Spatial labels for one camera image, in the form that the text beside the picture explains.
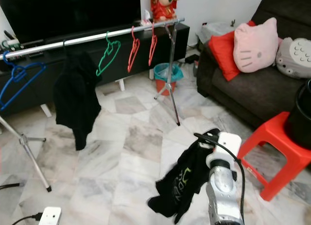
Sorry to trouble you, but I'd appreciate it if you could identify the grey cloth covered side table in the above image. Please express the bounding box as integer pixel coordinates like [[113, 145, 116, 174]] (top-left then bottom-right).
[[197, 20, 236, 45]]

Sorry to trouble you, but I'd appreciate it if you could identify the red cushion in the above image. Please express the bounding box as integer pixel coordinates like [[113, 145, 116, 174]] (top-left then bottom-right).
[[208, 20, 256, 82]]

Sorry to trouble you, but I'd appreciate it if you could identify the pink cat face cushion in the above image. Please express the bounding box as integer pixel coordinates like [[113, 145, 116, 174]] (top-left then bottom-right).
[[233, 17, 281, 73]]

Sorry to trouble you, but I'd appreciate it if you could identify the green plastic hanger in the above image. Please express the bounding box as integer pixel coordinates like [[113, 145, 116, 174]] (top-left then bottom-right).
[[96, 32, 121, 77]]

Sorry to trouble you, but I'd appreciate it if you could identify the silver metal clothes rack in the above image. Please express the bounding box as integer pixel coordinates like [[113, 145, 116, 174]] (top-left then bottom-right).
[[0, 17, 186, 192]]

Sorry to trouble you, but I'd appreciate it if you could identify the black flat television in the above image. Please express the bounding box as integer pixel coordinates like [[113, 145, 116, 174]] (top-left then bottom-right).
[[0, 0, 141, 43]]

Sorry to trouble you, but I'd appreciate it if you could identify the blue plastic hanger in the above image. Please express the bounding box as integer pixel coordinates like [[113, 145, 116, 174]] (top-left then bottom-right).
[[0, 51, 47, 111]]

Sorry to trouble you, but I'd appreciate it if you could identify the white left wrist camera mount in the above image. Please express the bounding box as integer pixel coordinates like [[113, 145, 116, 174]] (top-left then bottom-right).
[[39, 207, 62, 225]]

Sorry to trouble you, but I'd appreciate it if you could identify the red gold Buddha statue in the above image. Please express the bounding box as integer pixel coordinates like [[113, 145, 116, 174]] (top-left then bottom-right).
[[149, 0, 179, 24]]

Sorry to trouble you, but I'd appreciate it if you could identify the black plastic bucket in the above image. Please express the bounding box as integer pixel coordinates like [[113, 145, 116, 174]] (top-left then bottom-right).
[[284, 79, 311, 136]]

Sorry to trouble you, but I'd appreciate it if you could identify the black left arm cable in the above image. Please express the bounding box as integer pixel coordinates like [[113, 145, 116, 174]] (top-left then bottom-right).
[[12, 213, 42, 225]]

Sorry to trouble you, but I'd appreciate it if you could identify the red plastic stool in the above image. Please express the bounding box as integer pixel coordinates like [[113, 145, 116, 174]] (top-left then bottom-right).
[[237, 112, 311, 202]]

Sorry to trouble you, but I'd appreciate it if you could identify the black shirt green print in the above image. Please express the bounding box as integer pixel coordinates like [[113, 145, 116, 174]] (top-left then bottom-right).
[[147, 129, 222, 218]]

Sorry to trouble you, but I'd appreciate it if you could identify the grey round creature cushion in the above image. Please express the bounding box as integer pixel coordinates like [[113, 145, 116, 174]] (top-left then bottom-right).
[[276, 37, 311, 80]]

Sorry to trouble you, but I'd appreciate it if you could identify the black TV console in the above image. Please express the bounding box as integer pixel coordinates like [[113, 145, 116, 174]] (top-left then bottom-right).
[[0, 23, 190, 116]]

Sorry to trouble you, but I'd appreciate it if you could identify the dark grey fabric sofa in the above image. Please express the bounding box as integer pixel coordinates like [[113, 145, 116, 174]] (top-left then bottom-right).
[[196, 0, 311, 131]]

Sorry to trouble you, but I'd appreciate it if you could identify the orange bin teal liner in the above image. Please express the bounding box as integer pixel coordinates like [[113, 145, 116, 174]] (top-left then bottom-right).
[[153, 62, 184, 96]]

